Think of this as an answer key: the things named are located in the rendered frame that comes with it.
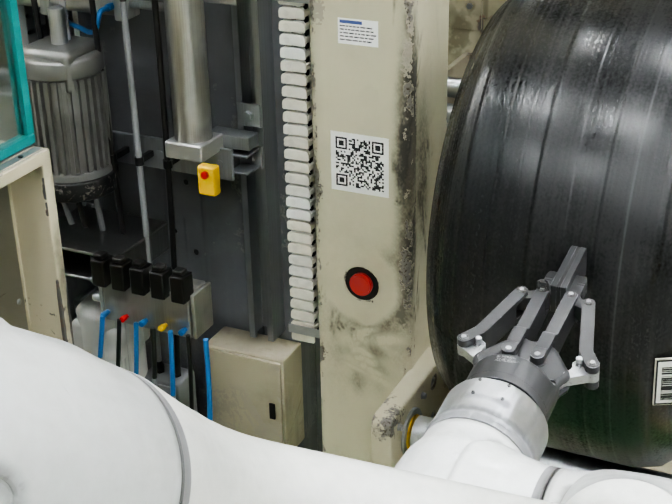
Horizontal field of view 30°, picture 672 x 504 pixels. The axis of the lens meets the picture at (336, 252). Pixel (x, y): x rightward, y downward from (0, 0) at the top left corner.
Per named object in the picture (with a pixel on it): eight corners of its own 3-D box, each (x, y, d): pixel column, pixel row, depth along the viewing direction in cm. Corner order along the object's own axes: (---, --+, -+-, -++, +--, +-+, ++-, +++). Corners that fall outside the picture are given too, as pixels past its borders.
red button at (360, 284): (348, 294, 156) (348, 272, 155) (354, 288, 158) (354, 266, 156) (370, 298, 155) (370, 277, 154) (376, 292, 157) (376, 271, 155)
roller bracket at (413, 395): (370, 484, 153) (369, 417, 149) (479, 335, 185) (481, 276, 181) (395, 491, 152) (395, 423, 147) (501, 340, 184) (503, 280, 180)
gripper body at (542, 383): (549, 391, 99) (581, 323, 106) (448, 369, 102) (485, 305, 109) (548, 461, 103) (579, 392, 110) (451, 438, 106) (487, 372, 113)
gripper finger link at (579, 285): (560, 305, 113) (593, 311, 112) (576, 274, 117) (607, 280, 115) (560, 318, 114) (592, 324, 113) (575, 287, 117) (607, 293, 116)
